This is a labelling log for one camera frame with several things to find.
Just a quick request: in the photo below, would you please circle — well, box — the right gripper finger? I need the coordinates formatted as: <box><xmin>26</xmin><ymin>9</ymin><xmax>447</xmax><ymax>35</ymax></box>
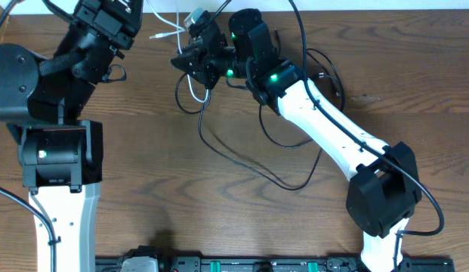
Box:
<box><xmin>181</xmin><ymin>39</ymin><xmax>204</xmax><ymax>53</ymax></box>
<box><xmin>171</xmin><ymin>51</ymin><xmax>204</xmax><ymax>76</ymax></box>

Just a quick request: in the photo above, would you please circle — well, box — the white usb cable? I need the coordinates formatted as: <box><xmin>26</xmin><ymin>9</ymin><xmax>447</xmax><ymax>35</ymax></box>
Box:
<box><xmin>145</xmin><ymin>0</ymin><xmax>211</xmax><ymax>104</ymax></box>

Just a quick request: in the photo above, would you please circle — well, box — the black usb cable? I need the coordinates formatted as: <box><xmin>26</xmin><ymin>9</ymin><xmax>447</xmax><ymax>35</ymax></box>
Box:
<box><xmin>174</xmin><ymin>28</ymin><xmax>347</xmax><ymax>192</ymax></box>

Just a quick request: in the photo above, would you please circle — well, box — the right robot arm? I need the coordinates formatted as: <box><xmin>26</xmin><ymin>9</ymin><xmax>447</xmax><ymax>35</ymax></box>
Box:
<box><xmin>172</xmin><ymin>8</ymin><xmax>422</xmax><ymax>271</ymax></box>

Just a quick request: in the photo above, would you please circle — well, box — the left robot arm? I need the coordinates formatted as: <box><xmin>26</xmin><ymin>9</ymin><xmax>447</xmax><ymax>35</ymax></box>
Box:
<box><xmin>0</xmin><ymin>1</ymin><xmax>143</xmax><ymax>271</ymax></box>

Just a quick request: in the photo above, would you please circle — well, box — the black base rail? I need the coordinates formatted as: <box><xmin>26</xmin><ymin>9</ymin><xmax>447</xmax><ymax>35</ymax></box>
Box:
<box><xmin>94</xmin><ymin>245</ymin><xmax>456</xmax><ymax>272</ymax></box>

